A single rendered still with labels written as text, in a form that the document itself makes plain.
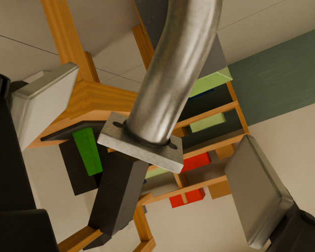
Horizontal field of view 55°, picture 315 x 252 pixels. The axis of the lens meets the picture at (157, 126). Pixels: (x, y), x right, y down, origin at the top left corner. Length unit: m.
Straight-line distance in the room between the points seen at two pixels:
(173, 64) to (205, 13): 0.03
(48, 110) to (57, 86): 0.01
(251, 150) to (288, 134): 5.93
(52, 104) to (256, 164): 0.11
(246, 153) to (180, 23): 0.08
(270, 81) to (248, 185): 5.96
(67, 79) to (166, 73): 0.05
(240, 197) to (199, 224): 6.33
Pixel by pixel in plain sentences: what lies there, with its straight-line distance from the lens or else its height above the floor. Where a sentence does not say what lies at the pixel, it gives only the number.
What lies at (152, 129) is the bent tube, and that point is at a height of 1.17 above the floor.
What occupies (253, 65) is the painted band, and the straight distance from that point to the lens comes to 6.16.
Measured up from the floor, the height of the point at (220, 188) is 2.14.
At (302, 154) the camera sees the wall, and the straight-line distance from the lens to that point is 6.16.
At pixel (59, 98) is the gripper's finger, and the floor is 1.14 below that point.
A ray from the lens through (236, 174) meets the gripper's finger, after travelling 0.19.
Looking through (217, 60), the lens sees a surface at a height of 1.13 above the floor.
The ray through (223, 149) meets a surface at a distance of 5.59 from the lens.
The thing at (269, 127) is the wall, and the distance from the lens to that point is 6.08.
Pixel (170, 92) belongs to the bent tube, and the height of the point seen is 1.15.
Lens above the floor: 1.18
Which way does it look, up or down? 5 degrees down
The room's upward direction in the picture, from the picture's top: 161 degrees clockwise
